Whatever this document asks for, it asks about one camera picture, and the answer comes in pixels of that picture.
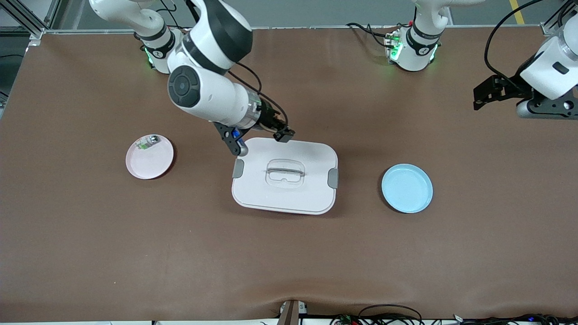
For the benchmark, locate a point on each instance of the pink round plate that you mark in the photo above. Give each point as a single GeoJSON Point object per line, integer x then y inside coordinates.
{"type": "Point", "coordinates": [153, 162]}

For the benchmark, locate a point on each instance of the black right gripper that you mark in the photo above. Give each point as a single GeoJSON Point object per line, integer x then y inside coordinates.
{"type": "Point", "coordinates": [269, 118]}

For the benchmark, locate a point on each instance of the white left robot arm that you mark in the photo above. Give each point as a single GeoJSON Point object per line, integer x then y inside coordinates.
{"type": "Point", "coordinates": [417, 54]}

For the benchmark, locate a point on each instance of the green and white switch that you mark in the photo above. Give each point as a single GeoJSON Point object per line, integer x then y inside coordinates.
{"type": "Point", "coordinates": [145, 144]}

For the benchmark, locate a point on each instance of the brown camera post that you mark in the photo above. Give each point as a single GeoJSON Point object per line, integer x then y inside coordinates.
{"type": "Point", "coordinates": [290, 313]}

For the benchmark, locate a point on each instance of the white lidded box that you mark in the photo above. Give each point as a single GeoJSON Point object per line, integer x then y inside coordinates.
{"type": "Point", "coordinates": [284, 198]}

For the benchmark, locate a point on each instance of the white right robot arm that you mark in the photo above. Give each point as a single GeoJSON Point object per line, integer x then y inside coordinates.
{"type": "Point", "coordinates": [203, 90]}

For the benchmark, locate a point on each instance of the small circuit board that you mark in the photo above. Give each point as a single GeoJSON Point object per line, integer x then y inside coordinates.
{"type": "Point", "coordinates": [345, 319]}

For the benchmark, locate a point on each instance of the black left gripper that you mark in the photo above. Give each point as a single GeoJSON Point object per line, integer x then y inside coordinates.
{"type": "Point", "coordinates": [509, 90]}

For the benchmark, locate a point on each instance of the light blue round plate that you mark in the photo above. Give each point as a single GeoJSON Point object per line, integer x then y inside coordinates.
{"type": "Point", "coordinates": [406, 188]}

